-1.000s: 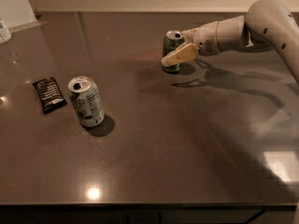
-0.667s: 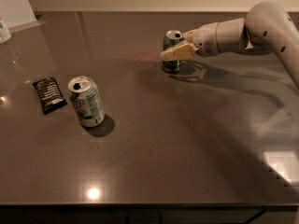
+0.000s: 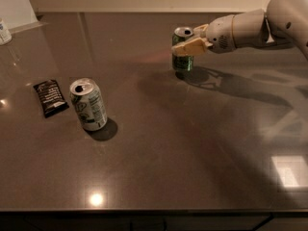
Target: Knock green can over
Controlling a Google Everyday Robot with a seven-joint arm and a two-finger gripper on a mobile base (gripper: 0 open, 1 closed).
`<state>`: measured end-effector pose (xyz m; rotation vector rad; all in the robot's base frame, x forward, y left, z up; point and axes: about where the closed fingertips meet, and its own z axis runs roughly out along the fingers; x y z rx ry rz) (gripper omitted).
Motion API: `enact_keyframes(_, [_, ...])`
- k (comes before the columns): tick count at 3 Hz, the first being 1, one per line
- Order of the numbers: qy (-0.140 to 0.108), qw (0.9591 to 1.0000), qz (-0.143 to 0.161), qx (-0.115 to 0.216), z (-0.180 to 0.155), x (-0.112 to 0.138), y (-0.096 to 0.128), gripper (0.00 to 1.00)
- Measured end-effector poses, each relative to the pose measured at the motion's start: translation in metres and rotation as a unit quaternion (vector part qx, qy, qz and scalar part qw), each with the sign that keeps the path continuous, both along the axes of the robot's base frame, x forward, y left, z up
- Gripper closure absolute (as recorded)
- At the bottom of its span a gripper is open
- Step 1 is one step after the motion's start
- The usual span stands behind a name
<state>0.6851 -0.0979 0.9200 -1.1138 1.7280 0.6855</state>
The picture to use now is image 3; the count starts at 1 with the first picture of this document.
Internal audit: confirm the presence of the white bottle at left edge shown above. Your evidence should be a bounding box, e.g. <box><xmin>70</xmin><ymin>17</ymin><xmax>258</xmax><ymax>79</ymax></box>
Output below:
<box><xmin>0</xmin><ymin>18</ymin><xmax>13</xmax><ymax>45</ymax></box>

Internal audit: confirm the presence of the black snack packet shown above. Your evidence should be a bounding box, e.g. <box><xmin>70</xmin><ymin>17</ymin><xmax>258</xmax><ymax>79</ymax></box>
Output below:
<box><xmin>34</xmin><ymin>80</ymin><xmax>69</xmax><ymax>118</ymax></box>

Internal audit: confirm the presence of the white board leaning on wall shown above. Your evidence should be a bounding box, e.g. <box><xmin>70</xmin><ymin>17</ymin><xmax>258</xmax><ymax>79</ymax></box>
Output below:
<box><xmin>0</xmin><ymin>0</ymin><xmax>45</xmax><ymax>34</ymax></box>

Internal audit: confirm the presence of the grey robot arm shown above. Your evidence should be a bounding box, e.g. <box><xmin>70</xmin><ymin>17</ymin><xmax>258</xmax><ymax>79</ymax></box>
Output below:
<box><xmin>171</xmin><ymin>0</ymin><xmax>308</xmax><ymax>58</ymax></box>

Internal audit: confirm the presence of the white soda can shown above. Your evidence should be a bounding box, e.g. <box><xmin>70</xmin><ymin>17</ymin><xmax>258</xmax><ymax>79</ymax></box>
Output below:
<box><xmin>69</xmin><ymin>78</ymin><xmax>108</xmax><ymax>131</ymax></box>

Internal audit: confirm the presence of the green soda can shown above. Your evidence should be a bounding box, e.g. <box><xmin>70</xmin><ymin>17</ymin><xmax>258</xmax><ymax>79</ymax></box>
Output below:
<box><xmin>172</xmin><ymin>27</ymin><xmax>193</xmax><ymax>72</ymax></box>

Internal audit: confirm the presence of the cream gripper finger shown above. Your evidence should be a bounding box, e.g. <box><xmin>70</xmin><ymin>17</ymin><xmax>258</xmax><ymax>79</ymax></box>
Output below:
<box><xmin>193</xmin><ymin>24</ymin><xmax>208</xmax><ymax>39</ymax></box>
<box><xmin>171</xmin><ymin>38</ymin><xmax>213</xmax><ymax>57</ymax></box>

